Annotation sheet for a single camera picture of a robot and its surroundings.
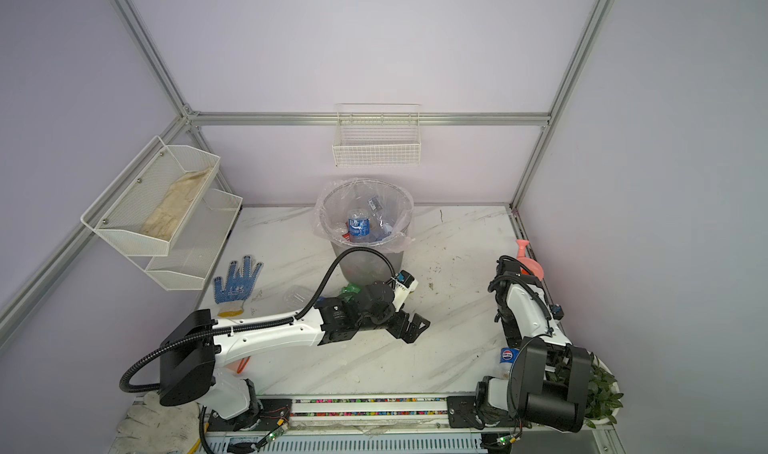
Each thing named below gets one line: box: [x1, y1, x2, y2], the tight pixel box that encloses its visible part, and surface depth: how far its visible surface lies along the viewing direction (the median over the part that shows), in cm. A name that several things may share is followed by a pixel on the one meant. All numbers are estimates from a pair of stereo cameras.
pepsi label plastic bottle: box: [499, 347, 520, 379], surface depth 80 cm
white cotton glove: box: [115, 391, 201, 454], surface depth 73 cm
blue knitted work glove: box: [214, 256, 263, 316], surface depth 98 cm
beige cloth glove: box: [140, 167, 210, 241], surface depth 81 cm
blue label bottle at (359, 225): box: [348, 212, 371, 243], surface depth 87 cm
